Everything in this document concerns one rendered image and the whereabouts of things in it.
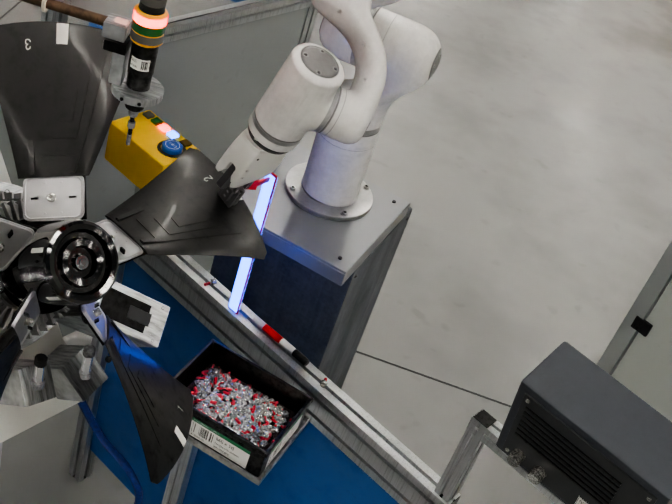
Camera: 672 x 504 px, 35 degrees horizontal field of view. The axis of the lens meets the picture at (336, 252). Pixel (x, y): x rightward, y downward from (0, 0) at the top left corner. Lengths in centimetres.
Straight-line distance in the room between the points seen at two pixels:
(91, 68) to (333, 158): 66
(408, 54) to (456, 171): 236
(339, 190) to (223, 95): 81
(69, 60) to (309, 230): 69
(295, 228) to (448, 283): 168
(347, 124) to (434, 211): 250
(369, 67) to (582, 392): 56
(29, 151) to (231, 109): 141
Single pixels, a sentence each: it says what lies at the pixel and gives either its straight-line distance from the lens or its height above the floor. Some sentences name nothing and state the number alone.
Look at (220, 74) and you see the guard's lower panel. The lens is 282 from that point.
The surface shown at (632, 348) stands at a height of 31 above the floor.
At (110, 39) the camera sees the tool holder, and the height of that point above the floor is 152.
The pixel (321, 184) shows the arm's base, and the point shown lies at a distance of 215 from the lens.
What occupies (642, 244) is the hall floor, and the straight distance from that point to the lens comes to 440.
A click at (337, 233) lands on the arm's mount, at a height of 97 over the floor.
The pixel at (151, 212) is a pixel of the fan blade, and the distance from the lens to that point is 168.
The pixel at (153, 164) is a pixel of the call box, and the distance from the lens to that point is 201.
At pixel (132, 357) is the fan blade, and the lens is 164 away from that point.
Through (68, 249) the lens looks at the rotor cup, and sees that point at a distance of 151.
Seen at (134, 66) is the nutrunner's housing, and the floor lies 150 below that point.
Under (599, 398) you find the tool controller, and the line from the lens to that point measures 158.
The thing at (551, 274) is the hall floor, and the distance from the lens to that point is 398.
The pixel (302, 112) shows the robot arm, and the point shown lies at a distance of 153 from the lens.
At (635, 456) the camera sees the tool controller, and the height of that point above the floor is 123.
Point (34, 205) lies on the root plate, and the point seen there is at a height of 124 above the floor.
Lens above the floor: 223
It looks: 37 degrees down
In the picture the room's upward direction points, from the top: 19 degrees clockwise
